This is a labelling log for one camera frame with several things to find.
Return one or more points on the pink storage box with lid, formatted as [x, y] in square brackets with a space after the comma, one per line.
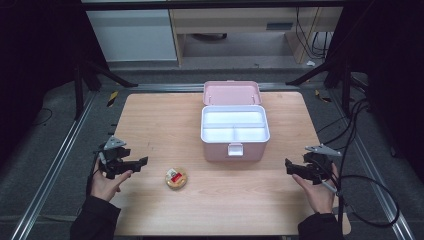
[231, 93]

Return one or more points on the black metal stand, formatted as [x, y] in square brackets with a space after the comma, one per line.
[346, 90]
[78, 93]

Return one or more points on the white divided tray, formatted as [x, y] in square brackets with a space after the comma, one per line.
[233, 117]

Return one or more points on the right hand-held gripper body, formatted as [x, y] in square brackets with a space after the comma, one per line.
[321, 166]

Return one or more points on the person's right hand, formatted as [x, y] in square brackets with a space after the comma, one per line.
[320, 198]

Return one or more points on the white cabinet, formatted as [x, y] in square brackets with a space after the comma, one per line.
[133, 36]

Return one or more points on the light wooden desk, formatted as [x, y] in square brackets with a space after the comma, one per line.
[233, 20]

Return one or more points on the round pastry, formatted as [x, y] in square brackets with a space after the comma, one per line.
[176, 179]

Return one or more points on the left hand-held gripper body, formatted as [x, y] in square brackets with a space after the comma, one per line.
[113, 160]

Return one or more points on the aluminium floor rail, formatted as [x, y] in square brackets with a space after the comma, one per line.
[376, 186]
[53, 166]

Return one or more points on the aluminium cross rail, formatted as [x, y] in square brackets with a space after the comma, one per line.
[166, 87]

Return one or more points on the white paper scrap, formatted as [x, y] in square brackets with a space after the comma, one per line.
[310, 63]

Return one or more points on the dark curtain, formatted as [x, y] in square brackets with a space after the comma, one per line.
[36, 66]
[393, 66]

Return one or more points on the person's left hand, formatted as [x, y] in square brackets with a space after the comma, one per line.
[103, 186]

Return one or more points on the yellow black tape strip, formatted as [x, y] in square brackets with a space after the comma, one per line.
[112, 98]
[322, 96]

